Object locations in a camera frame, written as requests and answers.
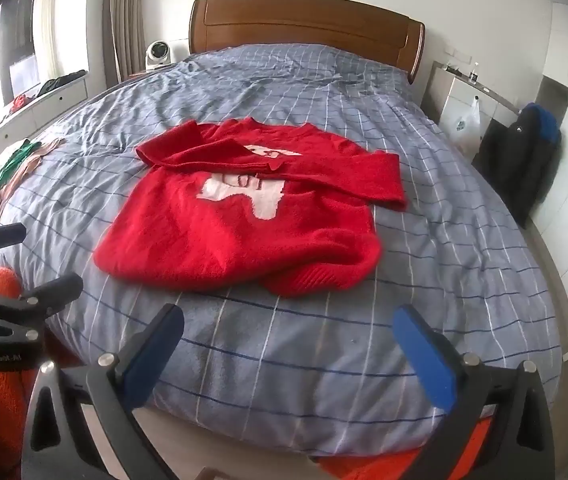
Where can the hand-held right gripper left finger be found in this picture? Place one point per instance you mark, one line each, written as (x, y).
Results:
(149, 355)

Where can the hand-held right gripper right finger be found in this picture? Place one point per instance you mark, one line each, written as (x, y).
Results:
(426, 360)

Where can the red knit sweater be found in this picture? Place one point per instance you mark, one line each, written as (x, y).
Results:
(189, 240)

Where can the dark clothes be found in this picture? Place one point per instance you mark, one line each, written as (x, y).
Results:
(61, 81)

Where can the green garment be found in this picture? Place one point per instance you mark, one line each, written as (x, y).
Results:
(16, 157)

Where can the green and brown cloth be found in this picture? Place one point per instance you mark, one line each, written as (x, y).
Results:
(39, 156)

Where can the bed with grey plaid duvet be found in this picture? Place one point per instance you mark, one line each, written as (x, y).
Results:
(314, 350)

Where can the small red cloth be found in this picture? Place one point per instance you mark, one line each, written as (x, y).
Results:
(18, 102)

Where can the white window bench cabinet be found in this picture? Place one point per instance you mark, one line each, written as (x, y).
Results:
(49, 105)

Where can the window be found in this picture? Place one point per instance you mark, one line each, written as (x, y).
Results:
(21, 35)

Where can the white sheer curtain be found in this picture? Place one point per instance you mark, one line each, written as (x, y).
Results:
(45, 25)

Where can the black jacket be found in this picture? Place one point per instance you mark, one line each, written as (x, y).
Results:
(508, 160)

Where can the white round fan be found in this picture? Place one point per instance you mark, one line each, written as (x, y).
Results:
(156, 54)

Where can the white plastic bag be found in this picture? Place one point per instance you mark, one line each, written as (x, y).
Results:
(466, 122)

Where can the beige curtain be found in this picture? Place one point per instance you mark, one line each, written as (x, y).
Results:
(124, 20)

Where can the blue garment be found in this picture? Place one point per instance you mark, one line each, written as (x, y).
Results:
(548, 127)

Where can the white bedside cabinet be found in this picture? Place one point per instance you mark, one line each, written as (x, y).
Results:
(456, 95)

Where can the clear plastic bottle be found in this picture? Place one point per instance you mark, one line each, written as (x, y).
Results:
(474, 74)

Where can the brown wooden headboard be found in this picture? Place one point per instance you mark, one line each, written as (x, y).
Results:
(289, 25)

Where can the white wall socket panel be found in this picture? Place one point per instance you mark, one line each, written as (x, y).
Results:
(456, 53)

